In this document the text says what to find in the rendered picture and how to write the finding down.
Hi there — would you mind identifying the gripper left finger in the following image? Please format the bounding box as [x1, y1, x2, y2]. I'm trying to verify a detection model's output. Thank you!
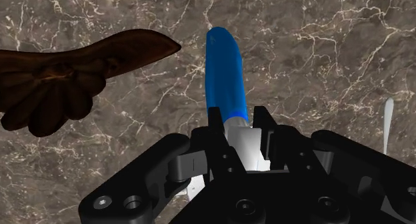
[78, 106, 247, 224]

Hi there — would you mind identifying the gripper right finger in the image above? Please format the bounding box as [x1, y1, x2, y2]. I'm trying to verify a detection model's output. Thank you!
[253, 105, 416, 224]

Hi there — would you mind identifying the blue and white handled tool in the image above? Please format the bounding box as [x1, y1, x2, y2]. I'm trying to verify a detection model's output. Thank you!
[185, 26, 271, 202]

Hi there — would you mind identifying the white slender utensil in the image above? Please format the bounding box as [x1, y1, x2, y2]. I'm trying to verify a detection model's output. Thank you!
[383, 97, 395, 155]

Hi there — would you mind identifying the dark brown bird figure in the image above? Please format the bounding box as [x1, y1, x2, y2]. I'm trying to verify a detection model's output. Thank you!
[0, 29, 182, 138]

